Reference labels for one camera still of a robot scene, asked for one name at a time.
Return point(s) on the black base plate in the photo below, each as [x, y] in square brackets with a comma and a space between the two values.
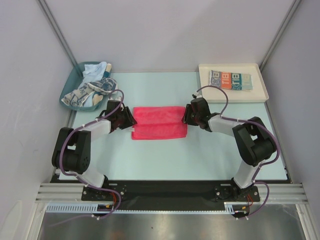
[176, 195]

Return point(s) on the pink red towel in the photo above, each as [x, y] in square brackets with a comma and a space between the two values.
[159, 123]

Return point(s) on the striped rabbit text towel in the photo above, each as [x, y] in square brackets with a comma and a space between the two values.
[231, 81]

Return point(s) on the white blue patterned towel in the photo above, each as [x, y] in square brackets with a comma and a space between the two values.
[82, 97]

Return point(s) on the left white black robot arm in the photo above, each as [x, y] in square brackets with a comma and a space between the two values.
[72, 151]

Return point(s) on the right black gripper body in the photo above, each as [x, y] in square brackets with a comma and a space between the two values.
[189, 114]

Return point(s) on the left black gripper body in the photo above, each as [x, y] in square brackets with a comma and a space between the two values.
[124, 118]

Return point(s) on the teal plastic basket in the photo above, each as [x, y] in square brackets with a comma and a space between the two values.
[73, 82]

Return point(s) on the aluminium frame rail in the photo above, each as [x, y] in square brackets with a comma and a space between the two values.
[72, 192]

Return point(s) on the light blue towel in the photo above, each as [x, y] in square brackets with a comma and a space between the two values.
[94, 72]

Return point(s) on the cream plastic tray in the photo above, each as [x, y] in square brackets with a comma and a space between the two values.
[259, 92]

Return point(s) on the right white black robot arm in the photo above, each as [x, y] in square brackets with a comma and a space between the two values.
[256, 145]

